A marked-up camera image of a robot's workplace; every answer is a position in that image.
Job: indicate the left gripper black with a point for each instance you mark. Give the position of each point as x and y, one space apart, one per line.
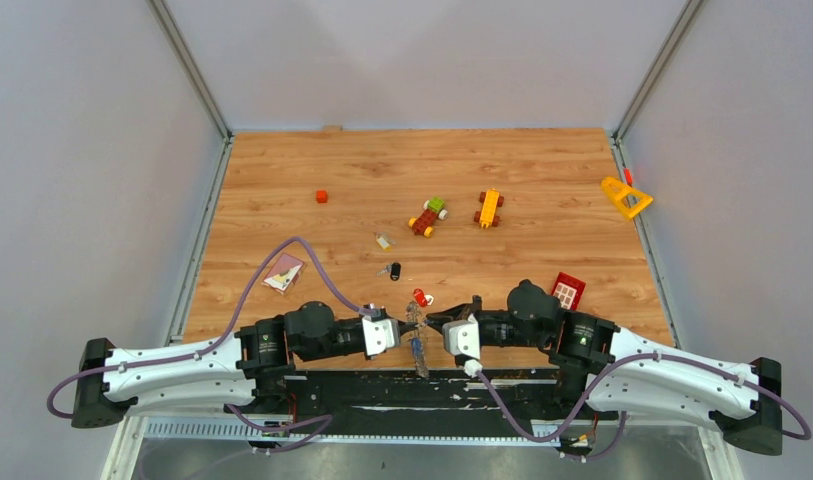
406 326

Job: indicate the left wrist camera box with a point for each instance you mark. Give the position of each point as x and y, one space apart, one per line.
380 335

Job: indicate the key with black fob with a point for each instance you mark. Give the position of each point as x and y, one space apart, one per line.
392 270

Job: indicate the red playing card deck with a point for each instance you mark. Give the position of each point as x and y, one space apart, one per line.
284 273

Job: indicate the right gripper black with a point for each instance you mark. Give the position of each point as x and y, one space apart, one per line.
458 313

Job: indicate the red yellow toy brick car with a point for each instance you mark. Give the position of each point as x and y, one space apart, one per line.
434 210

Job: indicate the yellow brown toy brick car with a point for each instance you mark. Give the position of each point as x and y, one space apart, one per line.
487 216

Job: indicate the red window brick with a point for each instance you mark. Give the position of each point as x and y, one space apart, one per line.
568 290

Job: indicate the red key tag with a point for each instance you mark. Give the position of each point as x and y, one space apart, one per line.
421 298

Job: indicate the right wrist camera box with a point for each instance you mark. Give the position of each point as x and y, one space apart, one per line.
461 339

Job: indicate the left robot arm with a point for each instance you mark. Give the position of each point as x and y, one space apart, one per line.
247 366

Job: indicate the yellow triangular brick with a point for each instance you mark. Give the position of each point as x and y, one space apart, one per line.
629 201

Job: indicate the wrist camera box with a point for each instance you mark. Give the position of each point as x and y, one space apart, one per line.
380 335
461 339

